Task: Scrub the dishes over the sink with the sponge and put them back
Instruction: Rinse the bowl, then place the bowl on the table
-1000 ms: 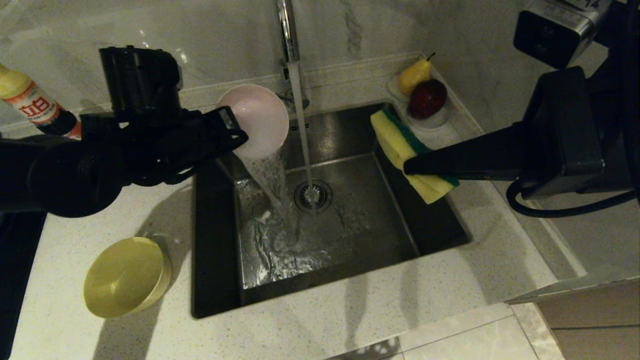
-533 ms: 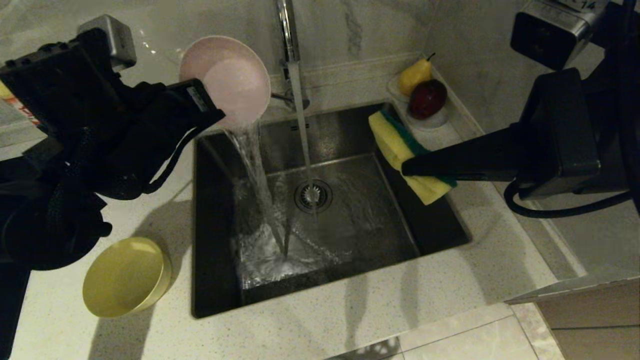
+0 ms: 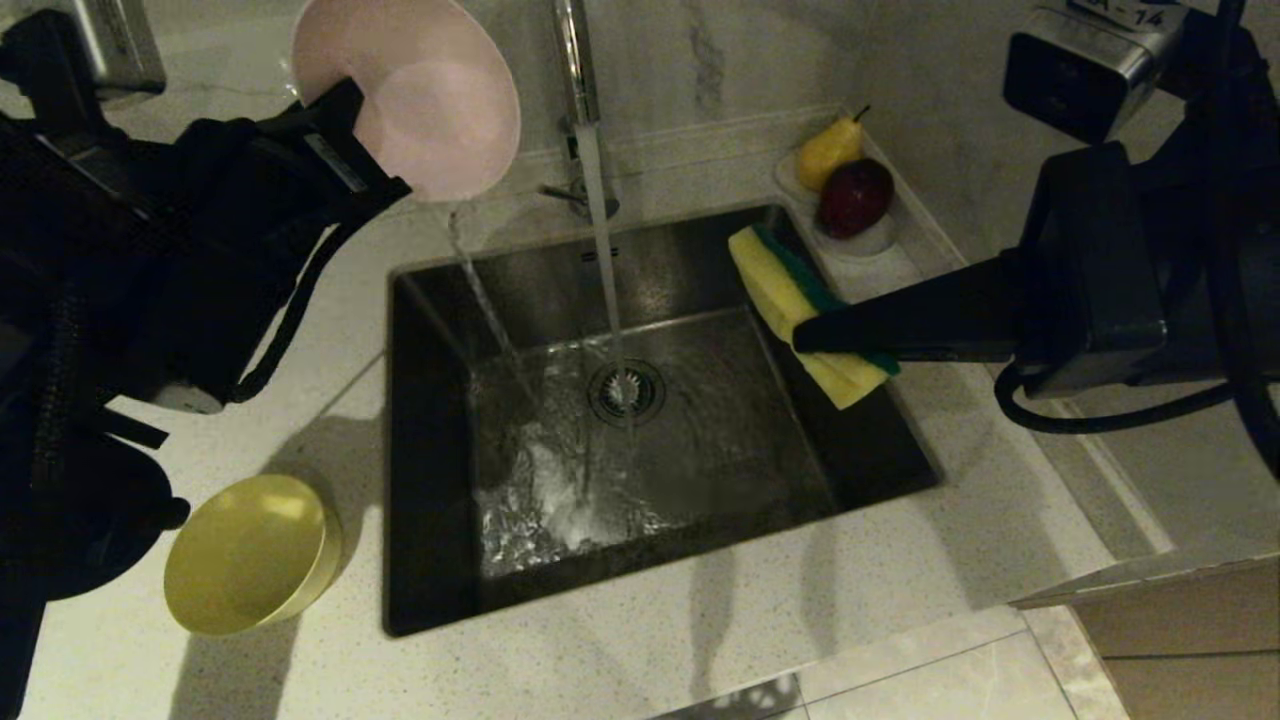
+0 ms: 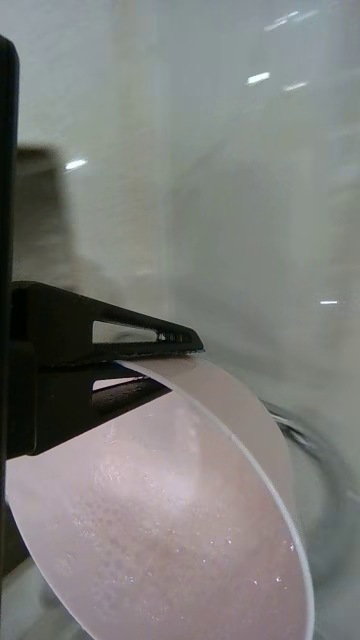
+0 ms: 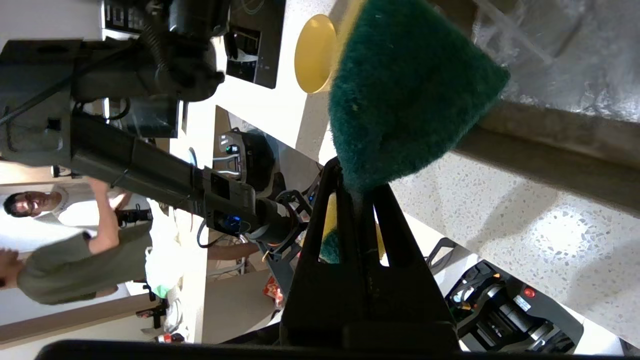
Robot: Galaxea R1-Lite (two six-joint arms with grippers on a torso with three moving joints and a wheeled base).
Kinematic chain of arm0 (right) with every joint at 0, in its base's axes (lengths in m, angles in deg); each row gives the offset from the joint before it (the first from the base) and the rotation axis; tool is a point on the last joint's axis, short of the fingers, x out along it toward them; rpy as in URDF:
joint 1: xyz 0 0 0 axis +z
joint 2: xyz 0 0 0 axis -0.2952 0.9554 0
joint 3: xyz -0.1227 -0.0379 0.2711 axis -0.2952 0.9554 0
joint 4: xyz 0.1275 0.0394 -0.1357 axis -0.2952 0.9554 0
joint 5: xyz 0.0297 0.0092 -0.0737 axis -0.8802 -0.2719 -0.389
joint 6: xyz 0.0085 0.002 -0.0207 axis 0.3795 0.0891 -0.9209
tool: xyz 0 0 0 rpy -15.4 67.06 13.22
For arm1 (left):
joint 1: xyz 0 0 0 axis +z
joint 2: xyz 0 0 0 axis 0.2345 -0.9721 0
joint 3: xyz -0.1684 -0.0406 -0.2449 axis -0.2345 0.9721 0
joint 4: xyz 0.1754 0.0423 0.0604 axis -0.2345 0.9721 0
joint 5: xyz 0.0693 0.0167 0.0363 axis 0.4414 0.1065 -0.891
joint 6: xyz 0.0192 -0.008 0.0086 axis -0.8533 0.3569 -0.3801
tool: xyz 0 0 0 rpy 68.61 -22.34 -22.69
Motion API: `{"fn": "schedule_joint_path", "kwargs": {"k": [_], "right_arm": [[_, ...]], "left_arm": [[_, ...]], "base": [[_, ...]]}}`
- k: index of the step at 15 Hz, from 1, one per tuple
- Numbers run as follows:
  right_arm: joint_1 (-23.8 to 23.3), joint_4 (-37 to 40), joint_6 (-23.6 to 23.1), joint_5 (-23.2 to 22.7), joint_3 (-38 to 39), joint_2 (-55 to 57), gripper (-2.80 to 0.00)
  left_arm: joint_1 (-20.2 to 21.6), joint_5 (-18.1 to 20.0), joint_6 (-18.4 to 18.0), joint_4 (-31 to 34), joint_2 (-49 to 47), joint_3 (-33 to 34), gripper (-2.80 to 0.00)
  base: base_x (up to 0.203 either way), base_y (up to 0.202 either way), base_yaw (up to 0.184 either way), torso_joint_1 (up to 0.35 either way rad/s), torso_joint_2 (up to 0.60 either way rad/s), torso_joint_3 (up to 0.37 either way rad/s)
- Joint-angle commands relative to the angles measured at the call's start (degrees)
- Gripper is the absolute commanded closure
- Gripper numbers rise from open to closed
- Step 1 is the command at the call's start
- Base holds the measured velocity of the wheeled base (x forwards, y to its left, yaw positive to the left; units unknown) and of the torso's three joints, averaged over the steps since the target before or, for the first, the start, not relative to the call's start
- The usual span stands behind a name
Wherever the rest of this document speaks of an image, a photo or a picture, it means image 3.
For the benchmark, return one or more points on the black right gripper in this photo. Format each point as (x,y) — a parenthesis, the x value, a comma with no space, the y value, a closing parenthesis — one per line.
(1090,270)

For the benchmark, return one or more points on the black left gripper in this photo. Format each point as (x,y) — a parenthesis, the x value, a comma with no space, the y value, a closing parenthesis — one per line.
(270,200)

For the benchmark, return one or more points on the pink plastic bowl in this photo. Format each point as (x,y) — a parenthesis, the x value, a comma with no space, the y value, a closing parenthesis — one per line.
(420,100)

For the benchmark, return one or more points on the green and yellow sponge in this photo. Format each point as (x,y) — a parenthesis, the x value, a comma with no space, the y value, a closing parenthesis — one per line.
(780,290)

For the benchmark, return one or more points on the chrome faucet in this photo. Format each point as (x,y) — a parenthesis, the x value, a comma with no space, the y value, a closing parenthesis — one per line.
(573,60)

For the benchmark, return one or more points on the yellow plastic bowl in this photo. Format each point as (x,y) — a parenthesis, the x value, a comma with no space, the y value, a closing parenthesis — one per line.
(245,555)

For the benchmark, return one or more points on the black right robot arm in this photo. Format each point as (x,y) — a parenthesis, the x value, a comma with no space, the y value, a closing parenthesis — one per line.
(1220,250)

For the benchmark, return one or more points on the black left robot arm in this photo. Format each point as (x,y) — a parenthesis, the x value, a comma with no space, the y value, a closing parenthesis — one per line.
(80,300)

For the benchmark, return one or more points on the stainless steel sink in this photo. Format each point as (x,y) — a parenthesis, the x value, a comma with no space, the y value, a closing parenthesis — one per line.
(700,470)

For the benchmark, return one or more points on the round metal sink drain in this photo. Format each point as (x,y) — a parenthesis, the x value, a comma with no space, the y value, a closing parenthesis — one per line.
(626,392)

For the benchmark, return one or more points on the small white dish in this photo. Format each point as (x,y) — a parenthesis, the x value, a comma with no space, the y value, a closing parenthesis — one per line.
(880,245)

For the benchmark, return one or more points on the dark red apple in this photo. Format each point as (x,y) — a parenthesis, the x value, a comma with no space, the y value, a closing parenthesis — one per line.
(853,198)

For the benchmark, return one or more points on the yellow pear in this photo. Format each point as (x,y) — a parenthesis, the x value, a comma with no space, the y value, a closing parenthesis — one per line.
(825,155)

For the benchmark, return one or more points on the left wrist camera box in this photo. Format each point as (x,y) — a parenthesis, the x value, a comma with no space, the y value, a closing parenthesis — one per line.
(115,45)

